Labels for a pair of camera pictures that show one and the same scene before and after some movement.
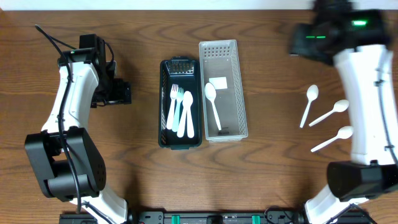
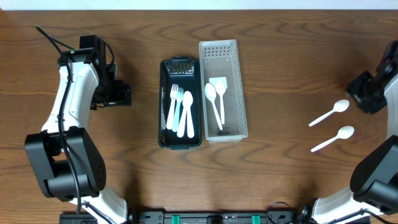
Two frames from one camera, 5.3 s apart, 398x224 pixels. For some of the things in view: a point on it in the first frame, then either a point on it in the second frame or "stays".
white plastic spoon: x=188 y=99 stays
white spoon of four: x=312 y=93 to x=221 y=88
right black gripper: x=308 y=43 to x=354 y=91
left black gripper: x=123 y=92 stays
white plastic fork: x=173 y=91 stays
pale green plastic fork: x=180 y=95 stays
